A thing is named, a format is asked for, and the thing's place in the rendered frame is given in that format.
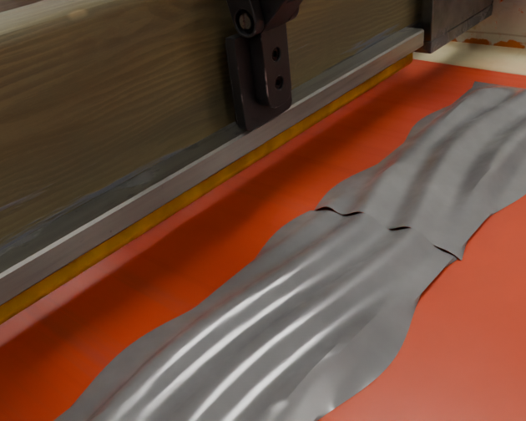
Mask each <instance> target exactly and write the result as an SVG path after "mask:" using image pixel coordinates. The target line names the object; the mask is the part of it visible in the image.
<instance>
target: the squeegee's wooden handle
mask: <svg viewBox="0 0 526 421"><path fill-rule="evenodd" d="M421 17H422V0H303V1H302V2H301V4H300V5H299V13H298V15H297V16H296V17H295V18H294V19H292V20H291V21H289V22H286V31H287V41H288V51H289V61H290V71H291V90H293V89H294V88H296V87H298V86H300V85H302V84H303V83H305V82H307V81H309V80H310V79H313V78H315V77H316V76H318V75H319V74H322V73H324V72H326V71H327V70H328V69H330V68H333V67H334V66H336V65H338V64H339V63H342V62H343V61H345V60H347V59H349V58H350V57H352V56H354V55H356V54H358V53H360V52H361V51H363V50H365V49H367V48H369V47H371V46H372V45H374V44H375V43H378V42H380V41H382V40H383V39H384V38H387V37H389V36H391V35H392V34H394V33H396V32H398V31H399V30H401V29H403V28H421ZM236 33H238V32H237V31H236V29H235V26H234V24H233V20H232V17H231V15H230V10H229V7H228V4H227V1H226V0H44V1H41V2H37V3H32V4H29V5H26V6H22V7H20V8H14V9H11V10H7V11H5V12H1V13H0V250H2V249H4V248H6V247H8V246H10V245H12V244H13V243H15V242H16V241H19V240H21V239H23V238H24V237H25V236H28V235H30V234H32V233H33V232H35V231H37V230H39V229H40V228H42V227H44V226H46V225H48V224H49V223H51V222H53V221H55V220H57V219H58V218H60V217H62V216H65V215H66V214H68V213H69V212H71V211H73V210H75V209H77V208H79V207H80V206H81V205H84V204H86V203H88V202H90V201H91V200H93V199H95V198H97V197H98V196H100V195H102V194H104V193H106V192H107V191H109V190H112V189H113V188H114V187H116V186H118V185H121V184H122V183H124V182H125V181H127V180H130V179H131V178H133V177H135V176H136V175H138V174H140V173H142V172H144V171H146V170H147V169H149V168H151V167H153V166H155V165H157V164H158V163H160V162H162V161H163V160H166V159H168V158H169V157H171V156H172V155H175V154H177V153H179V152H180V151H181V150H184V149H186V148H187V147H189V146H191V145H193V144H195V143H196V142H198V141H200V140H202V139H203V138H205V137H207V136H209V135H211V134H213V133H214V132H216V131H218V130H220V129H222V128H224V127H225V126H227V125H228V124H231V123H233V122H235V108H234V105H233V99H232V93H231V86H230V76H229V69H228V63H227V57H226V51H225V38H228V37H229V36H231V35H234V34H236Z"/></svg>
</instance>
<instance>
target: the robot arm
mask: <svg viewBox="0 0 526 421"><path fill-rule="evenodd" d="M226 1H227V4H228V7H229V10H230V15H231V17H232V20H233V24H234V26H235V29H236V31H237V32H238V33H236V34H234V35H231V36H229V37H228V38H225V51H226V57H227V63H228V69H229V76H230V86H231V93H232V99H233V105H234V108H235V122H236V123H237V125H238V126H239V128H240V129H244V130H248V131H252V130H253V129H256V128H257V127H259V126H261V125H263V124H264V123H266V122H267V121H269V120H271V119H273V118H275V117H276V116H277V115H279V114H282V113H283V112H285V111H287V110H288V109H289V108H290V107H291V102H292V97H291V71H290V61H289V51H288V41H287V31H286V22H289V21H291V20H292V19H294V18H295V17H296V16H297V15H298V13H299V5H300V4H301V2H302V1H303V0H226Z"/></svg>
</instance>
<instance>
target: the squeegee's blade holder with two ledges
mask: <svg viewBox="0 0 526 421"><path fill-rule="evenodd" d="M423 40H424V30H423V29H422V28H403V29H401V30H399V31H398V32H396V33H394V34H392V35H391V36H389V37H387V38H384V39H383V40H382V41H380V42H378V43H375V44H374V45H372V46H371V47H369V48H367V49H365V50H363V51H361V52H360V53H358V54H356V55H354V56H352V57H350V58H349V59H347V60H345V61H343V62H342V63H339V64H338V65H336V66H334V67H333V68H330V69H328V70H327V71H326V72H324V73H322V74H319V75H318V76H316V77H315V78H313V79H310V80H309V81H307V82H305V83H303V84H302V85H300V86H298V87H296V88H294V89H293V90H292V91H291V97H292V102H291V107H290V108H289V109H288V110H287V111H285V112H283V113H282V114H279V115H277V116H276V117H275V118H273V119H271V120H269V121H267V122H266V123H264V124H263V125H261V126H259V127H257V128H256V129H253V130H252V131H248V130H244V129H240V128H239V126H238V125H237V123H236V122H233V123H231V124H228V125H227V126H225V127H224V128H222V129H220V130H218V131H216V132H214V133H213V134H211V135H209V136H207V137H205V138H203V139H202V140H200V141H198V142H196V143H195V144H193V145H191V146H189V147H187V148H186V149H184V150H181V151H180V152H179V153H177V154H175V155H172V156H171V157H169V158H168V159H166V160H163V161H162V162H160V163H158V164H157V165H155V166H153V167H151V168H149V169H147V170H146V171H144V172H142V173H140V174H138V175H136V176H135V177H133V178H131V179H130V180H127V181H125V182H124V183H122V184H121V185H118V186H116V187H114V188H113V189H112V190H109V191H107V192H106V193H104V194H102V195H100V196H98V197H97V198H95V199H93V200H91V201H90V202H88V203H86V204H84V205H81V206H80V207H79V208H77V209H75V210H73V211H71V212H69V213H68V214H66V215H65V216H62V217H60V218H58V219H57V220H55V221H53V222H51V223H49V224H48V225H46V226H44V227H42V228H40V229H39V230H37V231H35V232H33V233H32V234H30V235H28V236H25V237H24V238H23V239H21V240H19V241H16V242H15V243H13V244H12V245H10V246H8V247H6V248H4V249H2V250H0V306H1V305H2V304H4V303H5V302H8V301H9V300H11V299H13V298H14V297H16V296H17V295H19V294H20V293H22V292H24V291H26V290H27V289H29V288H30V287H32V286H34V285H35V284H37V283H39V282H40V281H41V280H43V279H45V278H46V277H48V276H50V275H52V274H53V273H54V272H56V271H58V270H60V269H61V268H63V267H64V266H67V265H68V264H69V263H71V262H72V261H74V260H76V259H78V258H79V257H81V256H82V255H84V254H85V253H87V252H89V251H91V250H93V249H94V248H95V247H96V246H99V245H100V244H102V243H104V242H105V241H107V240H108V239H110V238H111V237H113V236H115V235H117V234H118V233H120V232H121V231H123V230H125V229H126V228H128V227H129V226H131V225H133V224H134V223H136V222H137V221H139V220H141V219H143V218H144V217H146V216H147V215H149V214H150V213H152V212H154V211H156V210H158V209H159V208H160V207H161V206H163V205H165V204H167V203H169V202H170V201H172V200H173V199H175V198H176V197H178V196H180V195H182V194H184V193H185V192H186V191H187V190H190V189H191V188H193V187H195V186H196V185H198V184H199V183H201V182H202V181H204V180H206V179H208V178H209V177H211V176H212V175H214V174H216V173H217V172H219V171H220V170H223V169H224V168H225V167H227V166H228V165H230V164H232V163H234V162H235V161H237V160H238V159H240V158H241V157H243V156H245V155H247V154H249V153H250V152H251V151H252V150H255V149H256V148H258V147H260V146H261V145H263V144H264V143H266V142H267V141H269V140H271V139H273V138H274V137H276V136H277V135H279V134H281V133H282V132H284V131H285V130H287V129H289V128H290V127H292V126H293V125H295V124H297V123H299V122H300V121H302V120H303V119H305V118H306V117H308V116H310V115H311V114H314V113H315V112H316V111H317V110H319V109H321V108H323V107H325V106H326V105H328V104H329V103H331V102H332V101H334V100H336V99H338V98H340V97H341V96H342V95H343V94H346V93H347V92H349V91H351V90H352V89H354V88H355V87H357V86H358V85H360V84H362V83H364V82H365V81H367V80H368V79H370V78H372V77H373V76H375V75H376V74H379V73H380V72H381V71H383V70H384V69H386V68H388V67H390V66H391V65H393V64H394V63H396V62H397V61H399V60H401V59H402V58H405V57H406V56H407V55H408V54H410V53H412V52H414V51H416V50H417V49H419V48H420V47H422V46H423Z"/></svg>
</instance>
